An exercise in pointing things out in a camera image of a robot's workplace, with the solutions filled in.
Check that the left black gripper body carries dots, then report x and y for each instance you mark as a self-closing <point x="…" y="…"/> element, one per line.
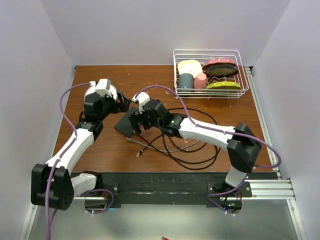
<point x="117" y="107"/>

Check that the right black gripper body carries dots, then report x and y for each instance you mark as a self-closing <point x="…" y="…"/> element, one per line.
<point x="136" y="117"/>

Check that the black network switch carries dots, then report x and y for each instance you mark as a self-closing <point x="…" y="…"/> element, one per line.
<point x="129" y="124"/>

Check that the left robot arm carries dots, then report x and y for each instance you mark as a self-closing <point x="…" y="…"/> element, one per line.
<point x="52" y="185"/>

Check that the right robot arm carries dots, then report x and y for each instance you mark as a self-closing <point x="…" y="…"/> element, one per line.
<point x="242" y="146"/>

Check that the round white patterned plate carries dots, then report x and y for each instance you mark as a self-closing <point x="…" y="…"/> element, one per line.
<point x="113" y="92"/>

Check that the dark grey cup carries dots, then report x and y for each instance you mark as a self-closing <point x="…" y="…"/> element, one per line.
<point x="185" y="82"/>

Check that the pink cup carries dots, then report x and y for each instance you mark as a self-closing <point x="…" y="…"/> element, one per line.
<point x="200" y="82"/>

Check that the cream yellow plate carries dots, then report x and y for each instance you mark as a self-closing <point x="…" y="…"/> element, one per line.
<point x="190" y="66"/>

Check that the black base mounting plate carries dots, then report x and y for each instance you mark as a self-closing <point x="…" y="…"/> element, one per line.
<point x="156" y="188"/>

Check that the black brown bowl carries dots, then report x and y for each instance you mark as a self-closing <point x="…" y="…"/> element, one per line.
<point x="220" y="71"/>

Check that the olive green bowl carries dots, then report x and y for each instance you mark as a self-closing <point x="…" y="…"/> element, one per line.
<point x="224" y="85"/>

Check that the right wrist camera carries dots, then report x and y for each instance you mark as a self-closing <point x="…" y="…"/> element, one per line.
<point x="141" y="99"/>

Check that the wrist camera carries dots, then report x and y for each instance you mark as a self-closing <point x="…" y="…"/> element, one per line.
<point x="141" y="99"/>
<point x="102" y="88"/>

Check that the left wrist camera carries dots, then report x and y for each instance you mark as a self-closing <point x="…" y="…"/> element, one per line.
<point x="102" y="88"/>

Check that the white wire dish rack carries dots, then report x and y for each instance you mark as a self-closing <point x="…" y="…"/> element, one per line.
<point x="202" y="55"/>

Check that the aluminium frame rail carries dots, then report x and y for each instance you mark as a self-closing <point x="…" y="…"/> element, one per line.
<point x="269" y="214"/>

